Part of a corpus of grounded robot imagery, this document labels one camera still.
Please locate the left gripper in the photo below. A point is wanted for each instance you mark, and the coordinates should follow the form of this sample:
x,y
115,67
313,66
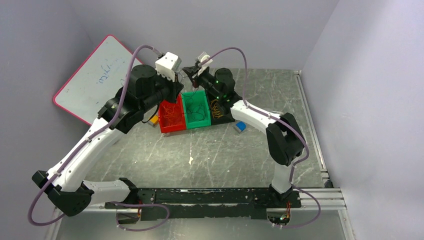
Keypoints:
x,y
175,87

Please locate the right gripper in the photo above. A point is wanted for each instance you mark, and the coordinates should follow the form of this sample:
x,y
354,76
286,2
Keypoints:
x,y
190,70

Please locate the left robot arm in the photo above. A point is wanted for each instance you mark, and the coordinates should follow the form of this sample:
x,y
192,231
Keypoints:
x,y
65,184

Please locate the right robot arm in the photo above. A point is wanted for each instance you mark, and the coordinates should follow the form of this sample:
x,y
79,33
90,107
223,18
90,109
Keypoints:
x,y
284,137

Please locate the red plastic bin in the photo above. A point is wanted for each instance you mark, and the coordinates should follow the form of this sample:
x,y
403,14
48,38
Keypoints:
x,y
172,116

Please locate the yellow eraser block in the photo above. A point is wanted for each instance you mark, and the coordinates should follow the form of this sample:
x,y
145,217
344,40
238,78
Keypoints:
x,y
154,121

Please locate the green plastic bin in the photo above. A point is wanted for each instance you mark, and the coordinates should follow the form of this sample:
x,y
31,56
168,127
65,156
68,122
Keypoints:
x,y
196,109

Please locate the black plastic bin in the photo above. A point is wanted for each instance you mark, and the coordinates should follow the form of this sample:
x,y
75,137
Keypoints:
x,y
217,113

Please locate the pink framed whiteboard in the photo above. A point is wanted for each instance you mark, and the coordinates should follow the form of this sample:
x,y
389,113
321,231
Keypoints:
x,y
96,81

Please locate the blue eraser block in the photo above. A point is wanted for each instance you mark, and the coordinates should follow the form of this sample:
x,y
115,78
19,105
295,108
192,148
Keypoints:
x,y
239,126

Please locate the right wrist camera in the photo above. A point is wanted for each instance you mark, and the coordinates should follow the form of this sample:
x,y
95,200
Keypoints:
x,y
203,61

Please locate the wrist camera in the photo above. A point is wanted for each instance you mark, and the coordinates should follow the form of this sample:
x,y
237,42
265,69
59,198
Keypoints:
x,y
168,65
203,61

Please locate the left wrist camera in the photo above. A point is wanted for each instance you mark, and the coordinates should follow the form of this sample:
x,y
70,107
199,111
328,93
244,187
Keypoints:
x,y
168,65

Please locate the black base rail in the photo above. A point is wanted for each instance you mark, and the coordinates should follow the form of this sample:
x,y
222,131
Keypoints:
x,y
196,203

